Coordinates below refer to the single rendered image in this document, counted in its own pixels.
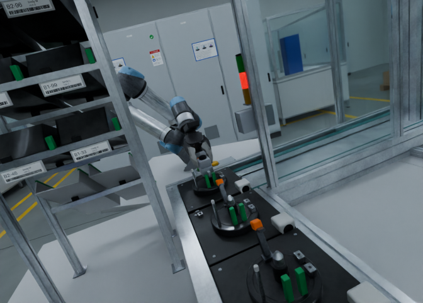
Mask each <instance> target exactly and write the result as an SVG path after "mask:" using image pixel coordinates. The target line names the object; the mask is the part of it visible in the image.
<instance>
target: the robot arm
mask: <svg viewBox="0 0 423 303"><path fill-rule="evenodd" d="M117 76H118V79H119V82H120V84H121V88H122V90H123V93H124V95H125V98H126V101H127V104H128V107H129V109H130V113H131V115H132V118H133V121H134V123H135V125H136V126H138V127H140V128H141V129H143V130H144V131H146V132H148V133H149V134H151V135H153V136H154V137H156V138H157V139H159V140H160V145H161V146H163V147H164V148H165V149H167V150H169V151H171V152H172V153H174V154H176V155H177V156H179V157H180V158H181V160H182V161H183V162H184V163H185V164H188V163H189V161H190V160H191V161H192V163H193V164H194V165H195V166H196V167H197V168H199V164H198V161H197V159H196V155H195V154H196V153H198V152H201V151H205V152H206V155H207V156H208V157H209V158H210V160H211V163H213V154H212V149H211V145H210V141H209V140H208V139H207V138H206V137H205V135H202V132H199V131H196V130H198V129H199V128H200V127H201V125H202V120H201V118H200V117H199V116H198V114H196V113H195V112H194V111H193V110H192V109H191V108H190V107H189V106H188V105H187V103H186V101H185V99H184V98H183V97H182V96H176V97H174V98H173V99H172V100H171V101H170V103H168V102H167V101H166V100H165V99H164V98H162V97H161V96H159V95H158V94H157V93H156V92H155V91H153V90H152V89H150V88H149V87H148V86H147V82H146V81H145V80H144V79H145V78H144V77H145V76H144V75H143V74H141V73H140V72H138V71H136V70H135V69H133V68H131V67H128V66H123V67H122V68H121V69H120V70H119V71H118V74H117ZM130 98H133V99H139V100H140V101H142V102H143V103H145V104H146V105H147V106H149V107H151V109H153V110H155V111H156V112H157V113H159V114H160V115H162V116H163V117H164V118H166V119H167V120H168V123H169V124H170V125H171V126H170V127H167V126H166V125H164V124H163V123H160V122H159V121H157V120H156V119H154V118H152V117H151V116H149V115H148V114H146V113H144V112H143V111H141V110H139V109H138V108H136V107H134V106H133V105H132V103H131V102H130V101H129V100H130Z"/></svg>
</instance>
